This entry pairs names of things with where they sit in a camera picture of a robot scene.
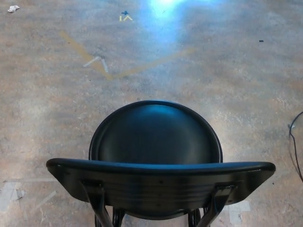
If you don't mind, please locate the black swivel chair with backrest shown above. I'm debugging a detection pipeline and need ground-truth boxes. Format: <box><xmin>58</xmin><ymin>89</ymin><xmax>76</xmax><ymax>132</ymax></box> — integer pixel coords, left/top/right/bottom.
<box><xmin>46</xmin><ymin>99</ymin><xmax>276</xmax><ymax>227</ymax></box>

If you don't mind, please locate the thin black cable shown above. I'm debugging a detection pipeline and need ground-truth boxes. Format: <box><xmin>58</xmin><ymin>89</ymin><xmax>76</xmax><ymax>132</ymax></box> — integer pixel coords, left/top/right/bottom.
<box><xmin>288</xmin><ymin>111</ymin><xmax>303</xmax><ymax>183</ymax></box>

